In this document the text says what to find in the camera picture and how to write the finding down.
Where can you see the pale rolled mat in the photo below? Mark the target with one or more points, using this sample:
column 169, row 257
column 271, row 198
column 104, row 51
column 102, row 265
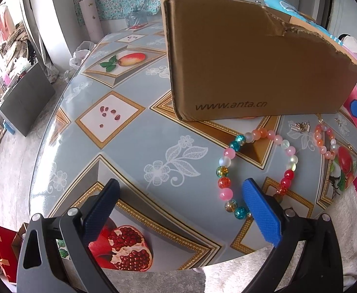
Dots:
column 90, row 18

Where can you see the blue plush pillow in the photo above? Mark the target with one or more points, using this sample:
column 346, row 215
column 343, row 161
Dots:
column 276, row 3

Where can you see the small silver earring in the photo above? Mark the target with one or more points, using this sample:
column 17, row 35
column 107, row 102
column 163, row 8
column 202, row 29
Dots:
column 338, row 121

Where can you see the white plastic bag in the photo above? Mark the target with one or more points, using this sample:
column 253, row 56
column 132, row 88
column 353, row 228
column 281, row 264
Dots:
column 80, row 53

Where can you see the brown cardboard box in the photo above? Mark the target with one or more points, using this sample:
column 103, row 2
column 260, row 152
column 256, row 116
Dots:
column 242, row 67

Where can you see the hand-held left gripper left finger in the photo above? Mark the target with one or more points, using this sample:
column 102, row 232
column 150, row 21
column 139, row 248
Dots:
column 102, row 210

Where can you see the white fleece blanket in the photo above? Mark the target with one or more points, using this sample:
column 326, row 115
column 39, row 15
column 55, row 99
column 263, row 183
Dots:
column 343, row 219

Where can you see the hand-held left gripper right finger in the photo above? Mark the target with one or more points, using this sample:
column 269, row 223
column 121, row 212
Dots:
column 262, row 210

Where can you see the red paper bag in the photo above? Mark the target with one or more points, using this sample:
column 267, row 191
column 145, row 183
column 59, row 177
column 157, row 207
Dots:
column 4, row 250

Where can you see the dark grey cabinet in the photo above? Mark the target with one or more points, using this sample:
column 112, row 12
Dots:
column 26, row 100

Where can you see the hanging clothes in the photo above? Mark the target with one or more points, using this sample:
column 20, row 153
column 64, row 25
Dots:
column 16, row 39

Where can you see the silver metal hair clip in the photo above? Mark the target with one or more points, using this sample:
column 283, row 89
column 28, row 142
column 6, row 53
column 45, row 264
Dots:
column 300, row 127

